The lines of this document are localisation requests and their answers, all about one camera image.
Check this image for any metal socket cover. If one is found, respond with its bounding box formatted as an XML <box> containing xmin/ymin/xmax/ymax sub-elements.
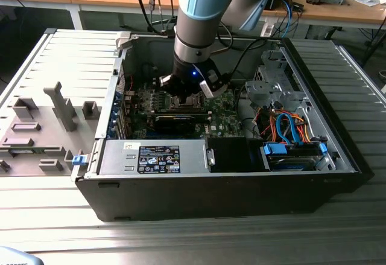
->
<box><xmin>180</xmin><ymin>93</ymin><xmax>204</xmax><ymax>110</ymax></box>

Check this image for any thin metal locking lever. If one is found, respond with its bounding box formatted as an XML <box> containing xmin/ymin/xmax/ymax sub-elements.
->
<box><xmin>172</xmin><ymin>105</ymin><xmax>207</xmax><ymax>112</ymax></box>

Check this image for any CPU socket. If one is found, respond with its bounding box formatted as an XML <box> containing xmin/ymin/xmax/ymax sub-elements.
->
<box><xmin>169</xmin><ymin>91</ymin><xmax>207</xmax><ymax>112</ymax></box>

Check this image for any graphics card with heatsink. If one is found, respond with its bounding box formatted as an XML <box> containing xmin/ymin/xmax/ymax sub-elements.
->
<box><xmin>153</xmin><ymin>113</ymin><xmax>209</xmax><ymax>135</ymax></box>

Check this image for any green motherboard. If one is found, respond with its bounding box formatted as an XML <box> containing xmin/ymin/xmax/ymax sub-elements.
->
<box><xmin>128</xmin><ymin>77</ymin><xmax>245</xmax><ymax>141</ymax></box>

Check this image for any black rating label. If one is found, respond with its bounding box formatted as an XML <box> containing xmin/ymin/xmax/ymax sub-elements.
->
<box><xmin>137</xmin><ymin>144</ymin><xmax>181</xmax><ymax>174</ymax></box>

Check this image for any black plastic shroud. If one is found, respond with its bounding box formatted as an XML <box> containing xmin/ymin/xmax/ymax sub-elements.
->
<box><xmin>207</xmin><ymin>136</ymin><xmax>261</xmax><ymax>174</ymax></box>

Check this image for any silver power supply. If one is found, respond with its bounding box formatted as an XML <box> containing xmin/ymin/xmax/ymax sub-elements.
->
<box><xmin>96</xmin><ymin>139</ymin><xmax>212</xmax><ymax>177</ymax></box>

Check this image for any blue disk carrier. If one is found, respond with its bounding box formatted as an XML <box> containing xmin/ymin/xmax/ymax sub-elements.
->
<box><xmin>261</xmin><ymin>141</ymin><xmax>329</xmax><ymax>171</ymax></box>

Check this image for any black PC case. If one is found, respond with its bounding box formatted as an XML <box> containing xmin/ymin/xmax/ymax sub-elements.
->
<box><xmin>71</xmin><ymin>31</ymin><xmax>375</xmax><ymax>222</ymax></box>

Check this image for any hard disk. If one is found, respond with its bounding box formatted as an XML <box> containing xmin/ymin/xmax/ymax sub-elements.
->
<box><xmin>267</xmin><ymin>153</ymin><xmax>322</xmax><ymax>172</ymax></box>

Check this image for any grey parts rack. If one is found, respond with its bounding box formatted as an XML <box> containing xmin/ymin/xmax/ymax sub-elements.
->
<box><xmin>0</xmin><ymin>80</ymin><xmax>103</xmax><ymax>177</ymax></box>

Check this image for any pale grey device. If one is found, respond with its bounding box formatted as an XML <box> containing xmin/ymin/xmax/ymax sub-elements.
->
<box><xmin>0</xmin><ymin>246</ymin><xmax>42</xmax><ymax>265</ymax></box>

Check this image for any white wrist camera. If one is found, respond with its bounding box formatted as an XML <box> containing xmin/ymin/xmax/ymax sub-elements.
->
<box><xmin>198</xmin><ymin>69</ymin><xmax>229</xmax><ymax>98</ymax></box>

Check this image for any blue wire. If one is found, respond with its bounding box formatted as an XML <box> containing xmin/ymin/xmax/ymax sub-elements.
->
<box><xmin>274</xmin><ymin>112</ymin><xmax>303</xmax><ymax>145</ymax></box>

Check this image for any blue network cable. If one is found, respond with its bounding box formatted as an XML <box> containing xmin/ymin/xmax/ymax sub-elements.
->
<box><xmin>282</xmin><ymin>0</ymin><xmax>295</xmax><ymax>38</ymax></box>

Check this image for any orange wire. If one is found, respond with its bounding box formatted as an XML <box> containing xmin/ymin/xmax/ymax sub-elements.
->
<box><xmin>258</xmin><ymin>110</ymin><xmax>311</xmax><ymax>141</ymax></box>

